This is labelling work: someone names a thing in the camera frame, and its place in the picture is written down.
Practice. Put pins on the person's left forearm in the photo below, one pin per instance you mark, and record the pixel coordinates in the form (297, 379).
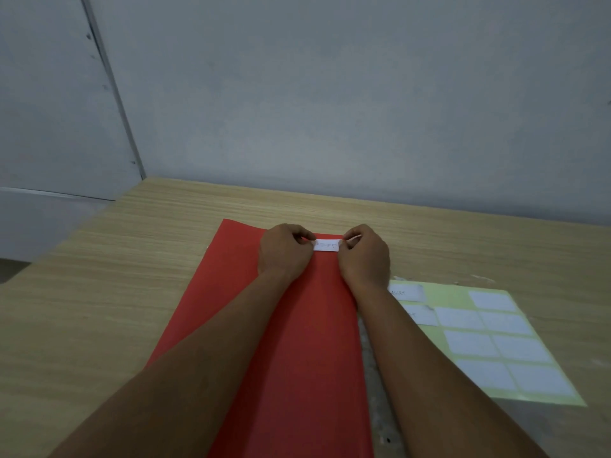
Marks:
(191, 372)

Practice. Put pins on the person's left fingers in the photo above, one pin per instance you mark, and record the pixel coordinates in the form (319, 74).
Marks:
(303, 233)

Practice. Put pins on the person's right fingers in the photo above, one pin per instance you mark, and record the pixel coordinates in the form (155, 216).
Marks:
(352, 236)

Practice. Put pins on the grey metal wall trim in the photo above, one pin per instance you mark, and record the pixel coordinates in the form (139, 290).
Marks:
(114, 90)

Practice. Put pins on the person's right forearm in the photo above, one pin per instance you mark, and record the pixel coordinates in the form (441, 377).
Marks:
(429, 376)

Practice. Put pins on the person's left hand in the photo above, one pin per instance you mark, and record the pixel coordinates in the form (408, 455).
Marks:
(281, 255)

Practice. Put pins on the small white label sticker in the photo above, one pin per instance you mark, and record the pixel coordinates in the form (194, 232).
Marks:
(327, 245)

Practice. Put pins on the light green sticker backing sheet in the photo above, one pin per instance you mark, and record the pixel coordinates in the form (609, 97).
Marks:
(448, 298)

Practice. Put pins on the red paper folder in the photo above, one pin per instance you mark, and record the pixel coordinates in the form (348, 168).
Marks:
(310, 367)

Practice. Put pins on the person's right hand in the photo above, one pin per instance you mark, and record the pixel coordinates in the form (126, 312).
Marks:
(365, 262)

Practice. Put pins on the group of white blank stickers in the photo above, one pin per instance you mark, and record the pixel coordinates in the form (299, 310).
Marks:
(496, 348)

